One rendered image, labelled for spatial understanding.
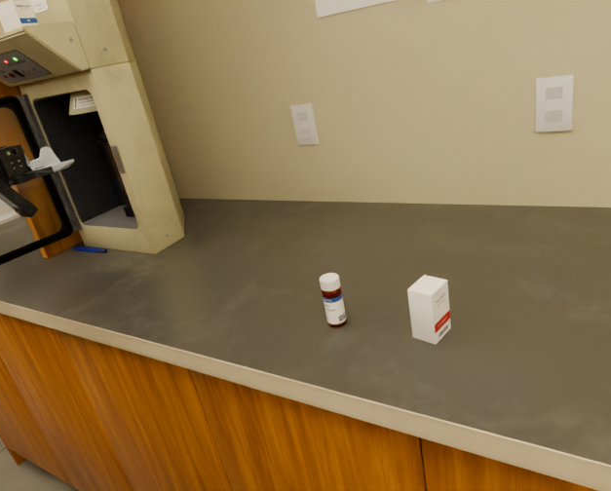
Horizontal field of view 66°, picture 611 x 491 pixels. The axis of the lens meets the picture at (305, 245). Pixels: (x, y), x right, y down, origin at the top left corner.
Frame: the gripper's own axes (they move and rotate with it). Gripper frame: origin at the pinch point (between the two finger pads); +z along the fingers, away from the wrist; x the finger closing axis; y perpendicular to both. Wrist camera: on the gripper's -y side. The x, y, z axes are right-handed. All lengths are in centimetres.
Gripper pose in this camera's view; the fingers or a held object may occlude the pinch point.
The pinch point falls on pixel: (58, 164)
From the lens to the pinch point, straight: 133.3
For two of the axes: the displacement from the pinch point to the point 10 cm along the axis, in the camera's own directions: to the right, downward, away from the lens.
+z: 5.2, -4.3, 7.4
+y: -1.9, -9.0, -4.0
